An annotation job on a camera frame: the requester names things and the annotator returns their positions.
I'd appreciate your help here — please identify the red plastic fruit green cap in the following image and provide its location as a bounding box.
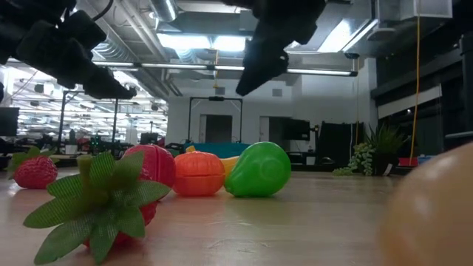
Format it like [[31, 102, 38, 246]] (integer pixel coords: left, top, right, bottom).
[[123, 143, 177, 202]]

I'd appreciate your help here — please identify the blue plastic container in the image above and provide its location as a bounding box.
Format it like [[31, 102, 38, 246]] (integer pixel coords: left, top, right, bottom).
[[190, 142, 253, 159]]

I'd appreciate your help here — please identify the black monitor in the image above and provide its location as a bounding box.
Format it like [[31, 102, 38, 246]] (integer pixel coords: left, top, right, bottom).
[[0, 106, 20, 137]]

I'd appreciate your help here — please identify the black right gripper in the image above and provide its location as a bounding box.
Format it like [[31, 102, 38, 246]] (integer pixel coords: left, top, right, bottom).
[[221, 0, 328, 97]]

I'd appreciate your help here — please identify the yellow toy banana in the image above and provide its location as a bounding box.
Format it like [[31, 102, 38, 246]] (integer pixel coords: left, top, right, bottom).
[[184, 145, 241, 179]]

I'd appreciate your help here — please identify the dark monitor screen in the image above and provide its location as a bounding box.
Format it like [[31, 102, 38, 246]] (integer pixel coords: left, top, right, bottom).
[[282, 117, 311, 142]]

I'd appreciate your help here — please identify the yellow cable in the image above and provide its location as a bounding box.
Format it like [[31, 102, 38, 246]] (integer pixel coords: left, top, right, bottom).
[[408, 16, 421, 167]]

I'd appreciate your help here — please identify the black frame stand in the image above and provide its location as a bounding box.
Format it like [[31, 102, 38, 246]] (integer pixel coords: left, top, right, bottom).
[[58, 89, 120, 153], [188, 96, 244, 144]]

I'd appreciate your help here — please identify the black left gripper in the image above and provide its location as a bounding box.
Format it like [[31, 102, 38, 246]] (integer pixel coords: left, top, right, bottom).
[[0, 0, 137, 99]]

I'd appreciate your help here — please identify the green plastic toy pear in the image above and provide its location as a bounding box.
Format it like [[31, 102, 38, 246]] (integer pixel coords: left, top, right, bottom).
[[224, 141, 293, 199]]

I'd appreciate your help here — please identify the silver air duct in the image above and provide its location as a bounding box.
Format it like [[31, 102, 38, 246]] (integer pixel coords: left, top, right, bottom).
[[149, 0, 179, 23]]

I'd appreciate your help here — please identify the red toy strawberry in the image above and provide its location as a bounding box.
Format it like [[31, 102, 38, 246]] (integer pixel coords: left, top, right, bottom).
[[22, 150, 172, 265], [7, 146, 59, 190]]

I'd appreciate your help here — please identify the orange plastic toy tangerine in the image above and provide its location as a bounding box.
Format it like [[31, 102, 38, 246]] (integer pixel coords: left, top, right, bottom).
[[172, 150, 226, 197]]

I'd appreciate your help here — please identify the tan toy bread bun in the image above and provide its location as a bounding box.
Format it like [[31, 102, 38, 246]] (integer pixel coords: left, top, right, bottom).
[[380, 143, 473, 266]]

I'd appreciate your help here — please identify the potted succulent plant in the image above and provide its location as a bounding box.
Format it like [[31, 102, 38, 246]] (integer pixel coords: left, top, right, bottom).
[[332, 123, 411, 177]]

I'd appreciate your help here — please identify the black aluminium table frame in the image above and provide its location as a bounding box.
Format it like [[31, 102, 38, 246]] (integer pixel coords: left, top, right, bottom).
[[444, 31, 473, 152]]

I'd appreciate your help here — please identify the black panel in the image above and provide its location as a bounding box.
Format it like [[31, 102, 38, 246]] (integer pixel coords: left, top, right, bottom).
[[318, 120, 365, 168]]

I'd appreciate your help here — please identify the ceiling strip light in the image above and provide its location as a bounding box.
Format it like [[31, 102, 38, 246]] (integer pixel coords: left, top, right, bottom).
[[92, 61, 358, 78]]

